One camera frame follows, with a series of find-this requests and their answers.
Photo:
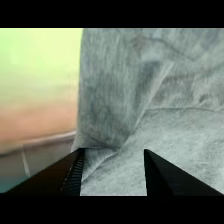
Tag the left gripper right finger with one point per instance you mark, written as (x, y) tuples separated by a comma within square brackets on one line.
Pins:
[(166, 180)]

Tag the grey T-shirt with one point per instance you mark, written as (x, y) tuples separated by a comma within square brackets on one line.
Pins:
[(146, 100)]

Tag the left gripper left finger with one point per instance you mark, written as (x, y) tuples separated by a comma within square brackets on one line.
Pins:
[(63, 176)]

